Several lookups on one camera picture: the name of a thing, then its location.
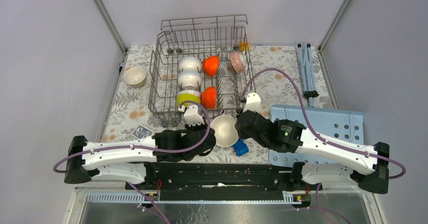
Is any beige bowl with leaf pattern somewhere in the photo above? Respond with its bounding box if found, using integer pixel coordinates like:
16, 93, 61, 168
210, 115, 239, 147

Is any plain beige bowl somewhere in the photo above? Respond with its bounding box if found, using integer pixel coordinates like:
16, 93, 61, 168
124, 67, 147, 87

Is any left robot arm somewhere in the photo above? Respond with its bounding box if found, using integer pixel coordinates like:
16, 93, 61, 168
64, 125, 216, 189

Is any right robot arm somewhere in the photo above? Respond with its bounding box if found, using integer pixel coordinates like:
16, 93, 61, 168
235, 110, 390, 194

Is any blue toy car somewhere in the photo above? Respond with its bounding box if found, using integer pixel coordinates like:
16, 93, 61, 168
232, 138, 249, 157

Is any yellow-green bowl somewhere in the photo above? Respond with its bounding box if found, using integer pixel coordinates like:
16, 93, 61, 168
177, 90, 201, 111

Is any orange bowl front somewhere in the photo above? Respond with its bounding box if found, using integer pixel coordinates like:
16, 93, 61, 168
201, 86, 217, 109

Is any orange bowl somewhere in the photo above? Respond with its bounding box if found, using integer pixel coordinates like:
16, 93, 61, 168
201, 86, 217, 109
202, 55, 220, 77

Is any white ribbed bowl middle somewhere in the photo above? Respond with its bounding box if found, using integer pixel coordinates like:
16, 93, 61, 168
177, 71, 202, 90

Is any white ribbed bowl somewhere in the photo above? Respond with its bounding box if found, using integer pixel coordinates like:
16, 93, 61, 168
178, 56, 202, 72
177, 71, 202, 90

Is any floral patterned table mat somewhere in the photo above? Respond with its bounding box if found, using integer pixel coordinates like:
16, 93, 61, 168
100, 45, 334, 163

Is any pink patterned bowl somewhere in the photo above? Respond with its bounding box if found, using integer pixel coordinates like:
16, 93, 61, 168
230, 51, 245, 74

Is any white ribbed bowl rear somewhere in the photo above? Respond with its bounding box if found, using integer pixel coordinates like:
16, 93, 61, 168
178, 56, 202, 72

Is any orange bowl rear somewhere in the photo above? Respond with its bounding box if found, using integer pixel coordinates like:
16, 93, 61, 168
202, 55, 220, 77

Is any yellow rubber duck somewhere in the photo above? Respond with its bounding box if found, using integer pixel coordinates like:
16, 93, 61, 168
239, 41, 251, 51

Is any blue folded metal stand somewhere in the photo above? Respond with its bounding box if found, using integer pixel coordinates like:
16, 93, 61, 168
297, 43, 319, 107

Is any light blue perforated board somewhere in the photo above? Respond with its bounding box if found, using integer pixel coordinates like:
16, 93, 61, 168
269, 104, 364, 167

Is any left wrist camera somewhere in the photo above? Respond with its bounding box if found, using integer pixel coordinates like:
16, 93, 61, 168
178, 103, 205, 126

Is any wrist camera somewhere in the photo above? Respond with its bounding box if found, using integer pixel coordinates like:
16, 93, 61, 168
239, 92, 261, 113
178, 103, 205, 126

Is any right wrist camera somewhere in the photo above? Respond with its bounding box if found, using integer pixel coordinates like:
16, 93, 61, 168
239, 92, 261, 113

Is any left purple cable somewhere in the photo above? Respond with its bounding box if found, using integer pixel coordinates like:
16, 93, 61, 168
52, 100, 212, 174

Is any purple cable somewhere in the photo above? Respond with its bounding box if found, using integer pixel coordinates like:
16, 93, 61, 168
52, 100, 212, 174
240, 68, 407, 180

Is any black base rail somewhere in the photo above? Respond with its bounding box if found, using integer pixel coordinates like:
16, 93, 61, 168
110, 160, 322, 203

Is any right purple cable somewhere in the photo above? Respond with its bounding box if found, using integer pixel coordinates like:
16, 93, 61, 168
240, 68, 407, 180

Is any grey wire dish rack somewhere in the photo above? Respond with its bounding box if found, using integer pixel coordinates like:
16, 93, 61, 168
148, 14, 255, 127

